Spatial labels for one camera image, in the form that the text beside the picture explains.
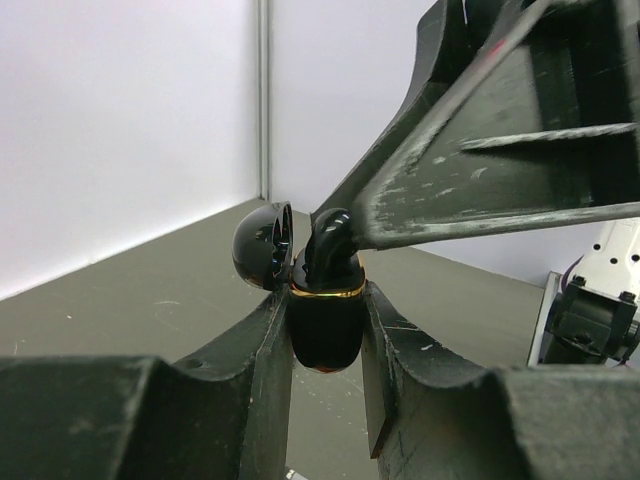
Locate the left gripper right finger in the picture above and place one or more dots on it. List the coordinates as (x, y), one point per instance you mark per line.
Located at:
(432, 414)

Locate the black earbud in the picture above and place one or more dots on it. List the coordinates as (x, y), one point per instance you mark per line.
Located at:
(330, 252)

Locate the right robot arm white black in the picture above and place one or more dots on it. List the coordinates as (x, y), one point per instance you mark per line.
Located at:
(592, 317)

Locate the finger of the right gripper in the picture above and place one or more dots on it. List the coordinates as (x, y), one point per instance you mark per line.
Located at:
(541, 130)
(448, 37)

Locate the black earbud case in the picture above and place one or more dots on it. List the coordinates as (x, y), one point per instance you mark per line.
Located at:
(326, 327)

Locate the aluminium frame post left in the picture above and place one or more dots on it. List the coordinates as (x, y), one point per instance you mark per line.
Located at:
(264, 97)

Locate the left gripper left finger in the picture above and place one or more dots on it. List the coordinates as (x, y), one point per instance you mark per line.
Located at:
(220, 412)

